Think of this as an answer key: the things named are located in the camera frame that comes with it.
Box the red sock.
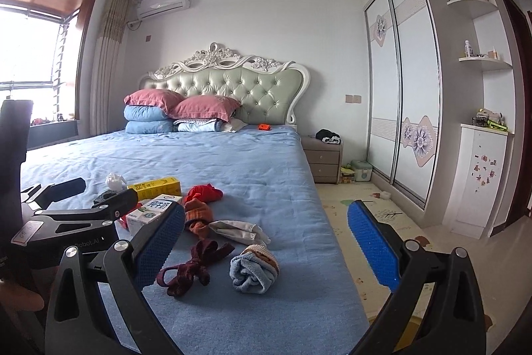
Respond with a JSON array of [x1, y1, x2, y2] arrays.
[[184, 183, 224, 204]]

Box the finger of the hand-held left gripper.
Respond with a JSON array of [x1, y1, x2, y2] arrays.
[[21, 177, 86, 211], [31, 189, 139, 225]]

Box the white sliding door wardrobe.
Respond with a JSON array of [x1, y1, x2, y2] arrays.
[[363, 0, 441, 210]]

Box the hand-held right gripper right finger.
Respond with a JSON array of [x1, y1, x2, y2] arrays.
[[347, 199, 488, 355]]

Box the bed with blue sheet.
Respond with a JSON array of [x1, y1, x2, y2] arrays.
[[19, 124, 375, 355]]

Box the window with brown frame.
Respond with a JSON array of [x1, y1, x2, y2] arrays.
[[0, 0, 97, 127]]

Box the beige curtain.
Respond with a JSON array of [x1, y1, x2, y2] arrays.
[[89, 0, 136, 137]]

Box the blue sock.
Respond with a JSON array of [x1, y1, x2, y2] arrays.
[[230, 245, 280, 294]]

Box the grey nightstand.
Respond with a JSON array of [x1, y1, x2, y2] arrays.
[[300, 134, 345, 184]]

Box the yellow carton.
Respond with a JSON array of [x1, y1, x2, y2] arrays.
[[128, 177, 182, 201]]

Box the white cloth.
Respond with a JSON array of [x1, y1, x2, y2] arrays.
[[222, 118, 249, 132]]

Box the maroon sock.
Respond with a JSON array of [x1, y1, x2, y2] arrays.
[[157, 239, 235, 297]]

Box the light patterned folded quilt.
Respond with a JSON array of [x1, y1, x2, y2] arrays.
[[174, 119, 225, 133]]

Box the printed play mat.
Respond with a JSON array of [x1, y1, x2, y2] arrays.
[[318, 180, 495, 355]]

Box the white air conditioner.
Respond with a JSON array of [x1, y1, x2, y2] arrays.
[[136, 0, 193, 21]]

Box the grey white sock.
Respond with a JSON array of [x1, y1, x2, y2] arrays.
[[208, 220, 271, 247]]

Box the person's left hand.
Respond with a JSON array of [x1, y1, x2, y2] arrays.
[[0, 282, 45, 314]]

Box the dark wrapper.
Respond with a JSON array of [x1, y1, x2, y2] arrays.
[[93, 191, 119, 206]]

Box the pile of toys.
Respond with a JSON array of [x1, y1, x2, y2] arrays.
[[471, 108, 508, 131]]

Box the brown wooden door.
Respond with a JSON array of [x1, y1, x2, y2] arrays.
[[488, 0, 532, 237]]

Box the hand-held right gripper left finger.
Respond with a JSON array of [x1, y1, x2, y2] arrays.
[[45, 200, 186, 355]]

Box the dark clothes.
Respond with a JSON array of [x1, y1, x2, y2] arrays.
[[315, 128, 341, 143]]

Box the orange sock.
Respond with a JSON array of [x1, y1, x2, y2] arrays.
[[184, 199, 213, 241]]

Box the pink pillow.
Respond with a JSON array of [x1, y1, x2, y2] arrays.
[[124, 89, 186, 118], [168, 95, 242, 123]]

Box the green white storage box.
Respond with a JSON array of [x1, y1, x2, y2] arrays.
[[350, 159, 373, 182]]

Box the green tufted headboard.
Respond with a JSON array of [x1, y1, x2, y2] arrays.
[[139, 42, 312, 127]]

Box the white cabinet with stickers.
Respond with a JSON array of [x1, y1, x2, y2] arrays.
[[453, 123, 515, 239]]

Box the blue folded quilt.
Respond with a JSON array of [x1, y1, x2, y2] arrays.
[[125, 120, 175, 134], [124, 104, 172, 123]]

